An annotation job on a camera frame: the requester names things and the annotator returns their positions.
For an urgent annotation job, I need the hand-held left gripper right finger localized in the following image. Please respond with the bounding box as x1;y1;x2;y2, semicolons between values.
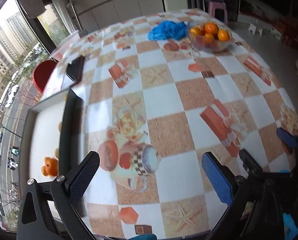
201;152;284;240

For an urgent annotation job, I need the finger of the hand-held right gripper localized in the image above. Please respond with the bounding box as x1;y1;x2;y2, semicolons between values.
240;149;298;184
276;127;298;148

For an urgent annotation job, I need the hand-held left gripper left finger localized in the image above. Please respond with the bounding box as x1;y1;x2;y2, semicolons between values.
17;151;100;240

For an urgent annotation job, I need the mandarin orange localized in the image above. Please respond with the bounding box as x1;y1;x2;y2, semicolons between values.
41;157;59;177

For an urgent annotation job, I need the shallow grey box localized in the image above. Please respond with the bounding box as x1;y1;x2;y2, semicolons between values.
19;88;86;230

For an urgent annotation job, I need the person's right hand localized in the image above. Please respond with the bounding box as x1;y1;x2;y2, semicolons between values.
283;212;298;240

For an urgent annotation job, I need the checkered printed tablecloth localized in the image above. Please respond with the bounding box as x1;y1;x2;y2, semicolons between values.
40;9;298;240

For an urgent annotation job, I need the small white carton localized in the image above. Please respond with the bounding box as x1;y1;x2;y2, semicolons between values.
270;26;282;39

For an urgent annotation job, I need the smartphone with red case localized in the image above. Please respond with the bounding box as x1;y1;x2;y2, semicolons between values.
65;55;86;85

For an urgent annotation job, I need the small white step stool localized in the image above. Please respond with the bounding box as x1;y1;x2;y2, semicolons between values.
249;23;263;34

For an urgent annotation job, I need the glass bowl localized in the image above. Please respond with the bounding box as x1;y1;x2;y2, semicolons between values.
187;21;232;53

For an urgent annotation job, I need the pink plastic stool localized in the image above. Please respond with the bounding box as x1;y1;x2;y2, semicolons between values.
206;1;228;25

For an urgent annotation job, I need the blue crumpled plastic bag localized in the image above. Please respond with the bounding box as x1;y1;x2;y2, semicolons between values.
148;21;188;41

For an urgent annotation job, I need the metal pole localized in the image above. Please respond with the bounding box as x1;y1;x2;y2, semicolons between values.
64;0;80;32

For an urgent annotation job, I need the white cabinet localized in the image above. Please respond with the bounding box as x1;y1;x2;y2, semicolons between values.
66;0;168;34

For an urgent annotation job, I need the hanging grey garment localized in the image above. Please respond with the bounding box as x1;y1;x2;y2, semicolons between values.
19;0;46;19

